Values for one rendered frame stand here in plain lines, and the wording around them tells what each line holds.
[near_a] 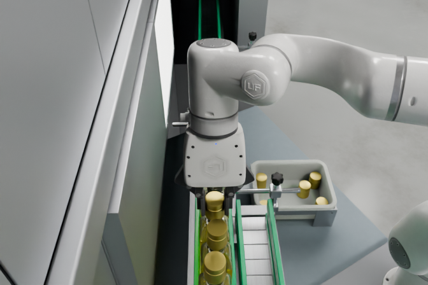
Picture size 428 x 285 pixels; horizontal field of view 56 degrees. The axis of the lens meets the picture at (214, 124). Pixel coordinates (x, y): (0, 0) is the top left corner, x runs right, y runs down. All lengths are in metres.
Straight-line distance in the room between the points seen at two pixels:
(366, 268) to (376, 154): 1.48
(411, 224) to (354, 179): 1.60
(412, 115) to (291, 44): 0.19
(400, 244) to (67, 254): 0.59
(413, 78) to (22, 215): 0.43
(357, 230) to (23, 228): 1.01
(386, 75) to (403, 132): 2.23
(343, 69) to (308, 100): 2.20
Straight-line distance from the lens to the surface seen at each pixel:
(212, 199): 0.71
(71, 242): 0.41
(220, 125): 0.59
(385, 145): 2.62
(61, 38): 0.42
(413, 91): 0.53
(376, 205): 2.29
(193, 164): 0.64
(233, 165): 0.64
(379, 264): 1.14
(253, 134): 1.41
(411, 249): 0.80
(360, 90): 0.54
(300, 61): 0.62
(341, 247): 1.18
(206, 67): 0.55
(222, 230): 0.67
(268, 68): 0.52
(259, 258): 0.98
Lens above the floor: 1.73
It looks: 43 degrees down
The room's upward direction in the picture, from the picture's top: straight up
